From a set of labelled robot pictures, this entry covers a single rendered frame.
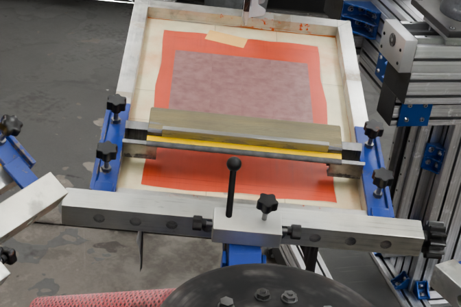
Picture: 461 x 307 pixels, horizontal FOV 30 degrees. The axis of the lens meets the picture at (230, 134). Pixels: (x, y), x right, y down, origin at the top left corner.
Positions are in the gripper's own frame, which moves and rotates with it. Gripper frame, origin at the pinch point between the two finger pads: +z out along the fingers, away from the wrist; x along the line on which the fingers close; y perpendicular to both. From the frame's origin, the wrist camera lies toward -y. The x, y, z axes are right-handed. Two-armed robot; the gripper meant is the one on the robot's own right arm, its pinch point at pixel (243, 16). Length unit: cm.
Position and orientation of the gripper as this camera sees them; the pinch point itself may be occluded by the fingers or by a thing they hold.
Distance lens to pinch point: 232.9
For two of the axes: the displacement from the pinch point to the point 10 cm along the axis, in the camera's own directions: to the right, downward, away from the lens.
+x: 0.2, -6.2, 7.8
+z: -1.1, 7.7, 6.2
